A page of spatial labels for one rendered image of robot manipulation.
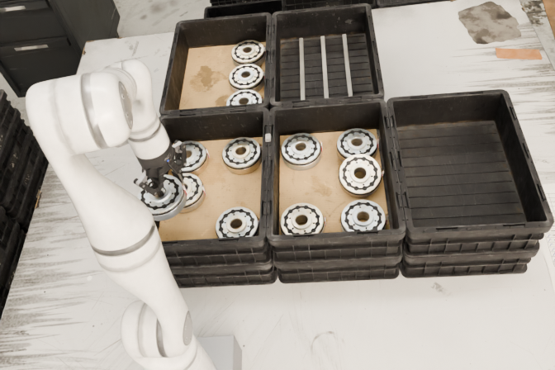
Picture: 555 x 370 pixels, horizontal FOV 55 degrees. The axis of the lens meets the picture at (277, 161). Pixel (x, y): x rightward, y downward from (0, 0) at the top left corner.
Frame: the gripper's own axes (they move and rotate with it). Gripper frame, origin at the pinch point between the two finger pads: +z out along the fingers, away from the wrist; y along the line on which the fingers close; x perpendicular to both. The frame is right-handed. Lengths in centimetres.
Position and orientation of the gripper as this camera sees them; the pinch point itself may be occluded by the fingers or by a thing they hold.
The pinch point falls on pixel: (170, 185)
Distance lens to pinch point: 120.5
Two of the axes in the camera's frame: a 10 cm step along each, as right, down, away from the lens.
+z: 1.2, 6.1, 7.8
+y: 6.1, -6.7, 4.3
